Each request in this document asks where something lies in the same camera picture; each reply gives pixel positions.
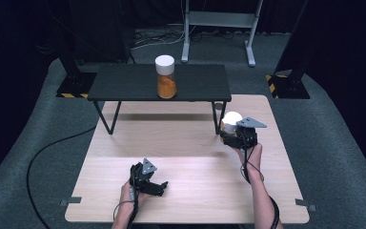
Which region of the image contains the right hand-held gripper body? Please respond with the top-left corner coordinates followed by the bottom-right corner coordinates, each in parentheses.
top-left (233, 116), bottom-right (268, 150)

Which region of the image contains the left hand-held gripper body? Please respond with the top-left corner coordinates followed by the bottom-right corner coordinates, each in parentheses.
top-left (129, 157), bottom-right (158, 193)

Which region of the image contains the white-lidded orange spice jar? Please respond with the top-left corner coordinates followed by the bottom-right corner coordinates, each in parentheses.
top-left (220, 111), bottom-right (244, 135)
top-left (153, 54), bottom-right (178, 100)

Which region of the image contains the small black shelf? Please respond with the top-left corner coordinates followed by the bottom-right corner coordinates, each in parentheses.
top-left (87, 63), bottom-right (233, 135)

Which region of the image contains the person's right hand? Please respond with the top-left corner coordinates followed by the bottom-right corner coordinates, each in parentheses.
top-left (234, 142), bottom-right (264, 179)

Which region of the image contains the person's left hand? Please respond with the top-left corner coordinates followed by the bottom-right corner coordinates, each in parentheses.
top-left (119, 180), bottom-right (151, 210)

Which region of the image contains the black stand with striped base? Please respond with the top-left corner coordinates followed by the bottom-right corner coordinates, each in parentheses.
top-left (55, 0), bottom-right (98, 99)
top-left (265, 0), bottom-right (312, 100)

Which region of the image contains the grey metal stand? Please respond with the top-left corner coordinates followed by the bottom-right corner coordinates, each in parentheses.
top-left (180, 0), bottom-right (264, 68)

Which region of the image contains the left hand-held gripper cable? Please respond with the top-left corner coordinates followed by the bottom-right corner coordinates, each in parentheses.
top-left (112, 165), bottom-right (141, 229)

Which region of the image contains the hand-held gripper cable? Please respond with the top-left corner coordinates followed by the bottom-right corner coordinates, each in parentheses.
top-left (239, 130), bottom-right (281, 229)
top-left (112, 165), bottom-right (141, 229)

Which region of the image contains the right hand-held gripper cable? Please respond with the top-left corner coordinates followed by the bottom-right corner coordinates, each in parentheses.
top-left (239, 130), bottom-right (281, 229)

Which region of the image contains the grey table bracket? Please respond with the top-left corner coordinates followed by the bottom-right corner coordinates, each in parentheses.
top-left (295, 198), bottom-right (318, 213)
top-left (59, 196), bottom-right (83, 207)

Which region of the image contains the black floor cable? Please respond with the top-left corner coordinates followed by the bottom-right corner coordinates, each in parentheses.
top-left (26, 126), bottom-right (97, 229)

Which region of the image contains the bundle of floor cables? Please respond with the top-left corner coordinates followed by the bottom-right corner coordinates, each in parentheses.
top-left (130, 28), bottom-right (186, 51)

